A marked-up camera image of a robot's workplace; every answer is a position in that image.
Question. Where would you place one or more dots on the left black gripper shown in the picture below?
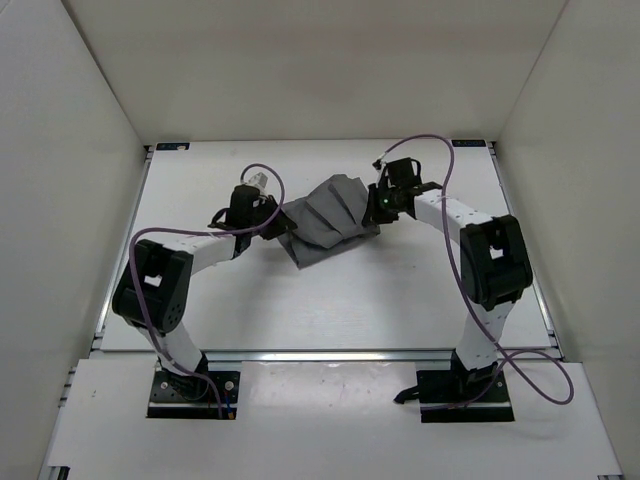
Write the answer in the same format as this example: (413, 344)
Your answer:
(283, 224)

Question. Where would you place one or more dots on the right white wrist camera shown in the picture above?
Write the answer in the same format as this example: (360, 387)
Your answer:
(380, 166)

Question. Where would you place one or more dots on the grey pleated skirt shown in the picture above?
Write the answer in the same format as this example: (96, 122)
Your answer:
(328, 221)

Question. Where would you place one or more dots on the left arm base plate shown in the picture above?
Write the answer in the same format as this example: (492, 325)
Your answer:
(175, 397)

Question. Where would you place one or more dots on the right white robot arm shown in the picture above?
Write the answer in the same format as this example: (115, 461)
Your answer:
(488, 256)

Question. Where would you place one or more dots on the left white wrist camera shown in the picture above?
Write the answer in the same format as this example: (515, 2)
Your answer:
(258, 181)

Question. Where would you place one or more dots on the blue table label left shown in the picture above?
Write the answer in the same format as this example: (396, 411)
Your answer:
(172, 146)

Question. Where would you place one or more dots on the blue table label right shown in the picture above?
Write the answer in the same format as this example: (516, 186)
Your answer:
(469, 143)

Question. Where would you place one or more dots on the blue table label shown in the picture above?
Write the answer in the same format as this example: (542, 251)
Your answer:
(172, 146)
(469, 143)

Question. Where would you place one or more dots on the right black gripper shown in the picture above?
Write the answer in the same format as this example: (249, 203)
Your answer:
(372, 216)

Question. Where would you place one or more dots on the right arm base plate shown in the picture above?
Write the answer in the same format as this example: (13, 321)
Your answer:
(442, 401)

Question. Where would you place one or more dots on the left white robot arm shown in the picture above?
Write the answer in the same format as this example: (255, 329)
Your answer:
(152, 293)

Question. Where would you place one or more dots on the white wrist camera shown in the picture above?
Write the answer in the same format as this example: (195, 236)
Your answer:
(258, 181)
(380, 166)

